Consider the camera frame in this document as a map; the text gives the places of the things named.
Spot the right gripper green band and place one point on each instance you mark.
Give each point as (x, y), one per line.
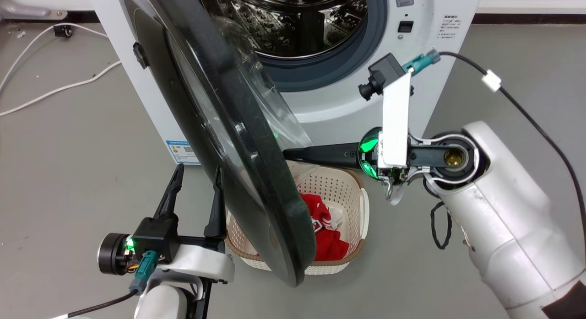
(368, 152)

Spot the white right camera bracket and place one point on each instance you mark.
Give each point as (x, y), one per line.
(396, 122)

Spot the black floor plug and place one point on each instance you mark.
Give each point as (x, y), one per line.
(63, 30)

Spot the cream perforated laundry basket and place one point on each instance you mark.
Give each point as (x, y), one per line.
(341, 186)

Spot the white cloth piece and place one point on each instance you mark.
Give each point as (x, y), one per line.
(335, 218)

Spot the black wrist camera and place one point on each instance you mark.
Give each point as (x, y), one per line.
(382, 74)
(158, 239)

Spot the white left camera bracket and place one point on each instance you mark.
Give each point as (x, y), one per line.
(201, 264)

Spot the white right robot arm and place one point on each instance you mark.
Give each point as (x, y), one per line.
(503, 227)

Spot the grey rubber door gasket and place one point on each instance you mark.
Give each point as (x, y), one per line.
(348, 58)

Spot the blue energy label sticker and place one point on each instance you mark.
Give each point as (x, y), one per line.
(181, 152)

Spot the teal right camera connector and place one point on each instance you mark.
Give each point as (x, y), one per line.
(421, 61)

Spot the white appliance base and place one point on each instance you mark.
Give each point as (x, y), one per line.
(27, 3)

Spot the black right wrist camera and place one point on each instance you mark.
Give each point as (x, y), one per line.
(382, 74)

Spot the teal camera connector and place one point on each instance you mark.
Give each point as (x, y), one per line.
(145, 271)
(421, 61)

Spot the stainless steel washer drum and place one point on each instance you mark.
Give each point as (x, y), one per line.
(293, 26)

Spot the teal left camera connector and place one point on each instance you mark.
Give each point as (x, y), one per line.
(145, 271)

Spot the black round glass washer door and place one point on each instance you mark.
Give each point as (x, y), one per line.
(219, 127)

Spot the white front-load washing machine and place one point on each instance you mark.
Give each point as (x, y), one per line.
(329, 106)

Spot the white camera bracket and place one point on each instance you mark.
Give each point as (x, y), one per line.
(396, 122)
(201, 264)

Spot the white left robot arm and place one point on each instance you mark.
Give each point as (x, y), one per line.
(160, 303)

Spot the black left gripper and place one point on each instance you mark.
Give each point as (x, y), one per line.
(112, 255)

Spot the red garment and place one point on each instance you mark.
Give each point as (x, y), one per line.
(332, 246)

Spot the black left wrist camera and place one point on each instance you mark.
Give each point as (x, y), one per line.
(158, 239)

